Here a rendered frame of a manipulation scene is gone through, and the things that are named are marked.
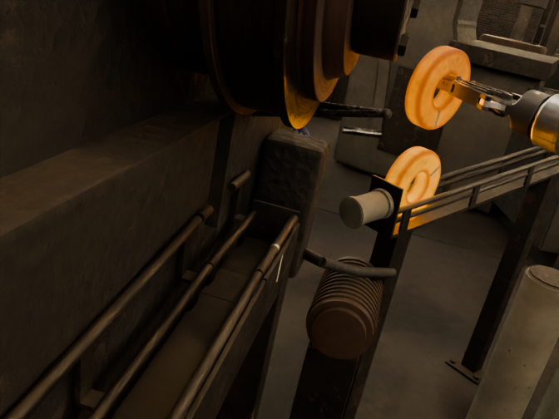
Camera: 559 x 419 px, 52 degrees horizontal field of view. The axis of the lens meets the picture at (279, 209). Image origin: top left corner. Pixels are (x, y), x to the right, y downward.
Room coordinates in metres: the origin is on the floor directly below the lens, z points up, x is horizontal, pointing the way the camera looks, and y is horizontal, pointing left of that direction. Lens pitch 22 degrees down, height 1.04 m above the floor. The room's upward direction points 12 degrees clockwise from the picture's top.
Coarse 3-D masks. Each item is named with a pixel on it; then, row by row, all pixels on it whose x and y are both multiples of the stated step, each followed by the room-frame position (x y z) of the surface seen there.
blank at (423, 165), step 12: (408, 156) 1.06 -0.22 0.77; (420, 156) 1.06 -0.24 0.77; (432, 156) 1.09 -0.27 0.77; (396, 168) 1.05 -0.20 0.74; (408, 168) 1.04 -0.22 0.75; (420, 168) 1.07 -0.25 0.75; (432, 168) 1.10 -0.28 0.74; (396, 180) 1.03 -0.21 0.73; (408, 180) 1.05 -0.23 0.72; (420, 180) 1.12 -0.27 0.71; (432, 180) 1.11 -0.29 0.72; (408, 192) 1.12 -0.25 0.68; (420, 192) 1.11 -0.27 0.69; (432, 192) 1.12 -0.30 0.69; (408, 204) 1.07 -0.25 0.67
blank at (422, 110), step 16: (448, 48) 1.07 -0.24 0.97; (432, 64) 1.04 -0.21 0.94; (448, 64) 1.07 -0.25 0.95; (464, 64) 1.10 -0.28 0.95; (416, 80) 1.04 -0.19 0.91; (432, 80) 1.04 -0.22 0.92; (416, 96) 1.03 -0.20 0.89; (432, 96) 1.05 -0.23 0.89; (448, 96) 1.11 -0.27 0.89; (416, 112) 1.04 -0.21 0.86; (432, 112) 1.07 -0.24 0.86; (448, 112) 1.11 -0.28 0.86; (432, 128) 1.08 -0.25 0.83
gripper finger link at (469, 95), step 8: (456, 88) 1.02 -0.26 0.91; (464, 88) 1.01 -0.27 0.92; (472, 88) 1.00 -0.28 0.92; (456, 96) 1.02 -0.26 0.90; (464, 96) 1.00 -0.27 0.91; (472, 96) 0.99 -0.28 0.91; (480, 96) 0.97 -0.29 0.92; (488, 96) 0.95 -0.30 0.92; (472, 104) 0.98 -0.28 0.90; (480, 104) 0.97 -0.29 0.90
